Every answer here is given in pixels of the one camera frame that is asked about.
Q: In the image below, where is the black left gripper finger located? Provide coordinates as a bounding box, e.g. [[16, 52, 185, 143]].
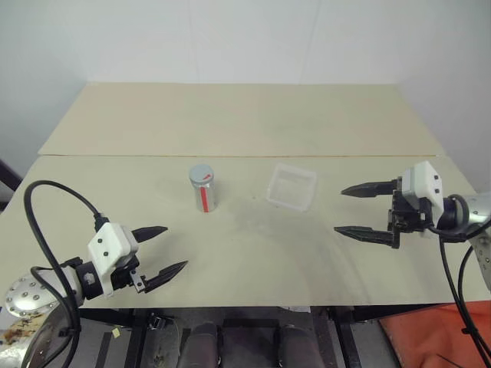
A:
[[143, 260, 190, 294], [132, 225, 169, 244]]

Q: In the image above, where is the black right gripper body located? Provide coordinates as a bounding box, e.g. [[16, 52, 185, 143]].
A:
[[387, 176, 433, 250]]

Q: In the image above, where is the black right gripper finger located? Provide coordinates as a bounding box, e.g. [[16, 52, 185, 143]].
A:
[[333, 225, 398, 250], [340, 179, 400, 199]]

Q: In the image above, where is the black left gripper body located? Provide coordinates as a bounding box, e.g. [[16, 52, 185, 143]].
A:
[[109, 255, 149, 294]]

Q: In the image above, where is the silver can with red stripe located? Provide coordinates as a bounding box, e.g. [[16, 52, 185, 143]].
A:
[[188, 164, 219, 214]]

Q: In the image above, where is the clear plastic square container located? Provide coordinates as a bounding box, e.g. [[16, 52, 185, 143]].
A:
[[265, 162, 318, 213]]

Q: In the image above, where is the dark rounded shape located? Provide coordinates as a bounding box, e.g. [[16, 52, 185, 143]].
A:
[[180, 320, 222, 368], [276, 324, 312, 368]]

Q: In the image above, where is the orange fabric bag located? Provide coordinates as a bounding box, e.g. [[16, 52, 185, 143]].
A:
[[377, 300, 491, 368]]

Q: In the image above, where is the dark furniture piece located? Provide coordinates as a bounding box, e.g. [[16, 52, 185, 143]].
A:
[[0, 159, 24, 212]]

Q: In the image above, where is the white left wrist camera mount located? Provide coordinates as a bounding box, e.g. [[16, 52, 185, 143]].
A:
[[87, 222, 140, 298]]

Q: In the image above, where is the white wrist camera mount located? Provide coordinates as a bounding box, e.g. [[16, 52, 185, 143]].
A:
[[87, 222, 140, 298], [400, 160, 443, 239]]

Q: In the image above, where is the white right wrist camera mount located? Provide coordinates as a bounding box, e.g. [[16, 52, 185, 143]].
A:
[[400, 160, 443, 239]]

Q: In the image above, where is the black strap buckle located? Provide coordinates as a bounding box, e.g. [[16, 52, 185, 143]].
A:
[[147, 312, 170, 331]]

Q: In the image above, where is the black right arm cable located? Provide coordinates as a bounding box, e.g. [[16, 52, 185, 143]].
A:
[[425, 194, 491, 368]]

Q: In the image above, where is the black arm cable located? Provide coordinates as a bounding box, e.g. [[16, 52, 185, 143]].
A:
[[21, 179, 112, 368], [425, 194, 491, 368]]

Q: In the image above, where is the black table frame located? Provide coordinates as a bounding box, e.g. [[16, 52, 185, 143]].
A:
[[76, 304, 388, 368]]

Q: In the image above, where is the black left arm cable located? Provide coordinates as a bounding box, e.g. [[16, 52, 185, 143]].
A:
[[21, 179, 112, 368]]

